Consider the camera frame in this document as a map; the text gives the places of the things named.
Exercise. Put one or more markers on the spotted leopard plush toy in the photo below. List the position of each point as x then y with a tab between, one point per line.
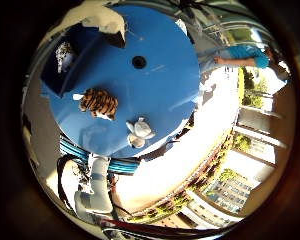
63	53

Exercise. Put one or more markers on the blue plastic container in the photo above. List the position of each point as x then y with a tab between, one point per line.
51	78

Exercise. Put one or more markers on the white grey plush toy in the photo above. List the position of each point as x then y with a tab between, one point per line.
141	130

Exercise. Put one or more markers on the person in teal shirt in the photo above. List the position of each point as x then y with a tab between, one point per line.
250	55

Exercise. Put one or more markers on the striped tiger plush toy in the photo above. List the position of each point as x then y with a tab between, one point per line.
100	103

